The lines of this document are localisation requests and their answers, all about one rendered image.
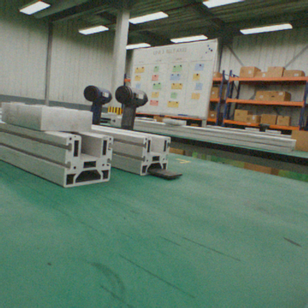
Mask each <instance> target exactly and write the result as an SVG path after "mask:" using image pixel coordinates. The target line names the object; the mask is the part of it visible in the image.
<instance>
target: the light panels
mask: <svg viewBox="0 0 308 308"><path fill-rule="evenodd" d="M235 1H241V0H214V1H209V2H204V4H206V5H208V6H209V7H211V6H215V5H220V4H226V3H229V2H235ZM48 6H49V5H46V4H43V3H42V2H38V4H34V5H32V6H30V7H27V8H25V9H23V10H21V11H22V12H24V13H28V14H31V13H33V12H34V11H37V10H40V9H42V8H45V7H48ZM164 16H167V15H166V14H163V13H157V14H151V15H148V16H143V17H140V18H137V19H132V20H129V21H130V22H133V23H137V22H143V21H147V20H152V19H158V18H161V17H164ZM283 28H291V27H290V26H289V25H280V26H271V27H266V28H257V29H248V30H243V31H242V32H243V33H244V34H249V33H253V32H259V31H268V30H274V29H283ZM105 29H107V28H104V27H99V28H93V29H88V30H85V31H80V32H83V33H86V34H87V33H90V32H96V31H102V30H105ZM199 39H206V37H203V36H201V37H192V38H183V39H177V40H172V41H174V42H184V41H190V40H199ZM145 46H149V45H147V44H140V45H136V46H127V47H126V48H127V49H129V48H140V47H145Z"/></svg>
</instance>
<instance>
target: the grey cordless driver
mask: <svg viewBox="0 0 308 308"><path fill-rule="evenodd" d="M115 99H116V100H117V101H118V102H119V103H122V105H125V108H123V113H122V119H121V130H126V131H134V123H135V115H136V110H137V108H139V107H141V106H144V105H145V104H146V103H147V102H148V101H149V98H147V94H146V93H145V92H143V91H141V90H137V89H135V88H134V87H129V86H127V85H121V86H119V87H118V89H116V91H115Z"/></svg>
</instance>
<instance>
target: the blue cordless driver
mask: <svg viewBox="0 0 308 308"><path fill-rule="evenodd" d="M83 95H84V98H86V99H87V100H88V101H90V102H92V105H91V108H90V112H92V113H93V115H92V125H98V126H100V117H101V116H102V107H103V105H105V104H106V103H110V101H111V100H112V94H111V92H110V91H108V90H106V89H103V88H99V87H98V86H95V85H88V86H86V88H85V90H84V92H83Z"/></svg>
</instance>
